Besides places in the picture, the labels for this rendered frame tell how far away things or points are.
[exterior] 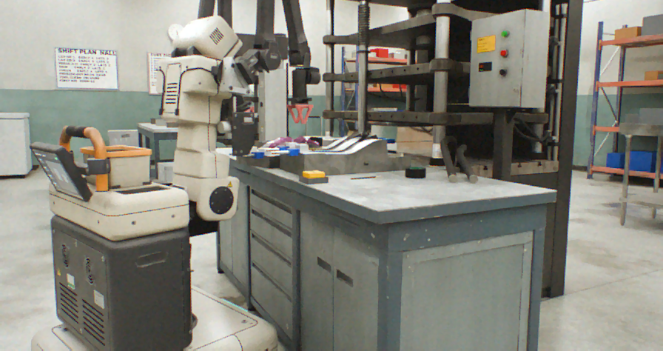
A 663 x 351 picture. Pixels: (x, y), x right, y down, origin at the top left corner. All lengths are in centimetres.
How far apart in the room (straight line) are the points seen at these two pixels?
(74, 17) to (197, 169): 749
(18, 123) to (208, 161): 658
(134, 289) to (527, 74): 168
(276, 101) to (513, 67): 458
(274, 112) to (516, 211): 505
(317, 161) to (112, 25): 753
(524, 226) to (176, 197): 110
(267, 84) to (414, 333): 519
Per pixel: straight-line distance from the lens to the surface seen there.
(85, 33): 910
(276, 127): 641
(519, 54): 217
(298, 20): 186
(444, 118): 230
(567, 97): 290
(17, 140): 823
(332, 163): 188
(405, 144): 272
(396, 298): 140
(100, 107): 904
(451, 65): 234
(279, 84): 643
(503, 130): 227
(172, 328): 164
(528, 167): 271
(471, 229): 151
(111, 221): 147
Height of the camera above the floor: 107
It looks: 7 degrees down
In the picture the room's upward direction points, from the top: straight up
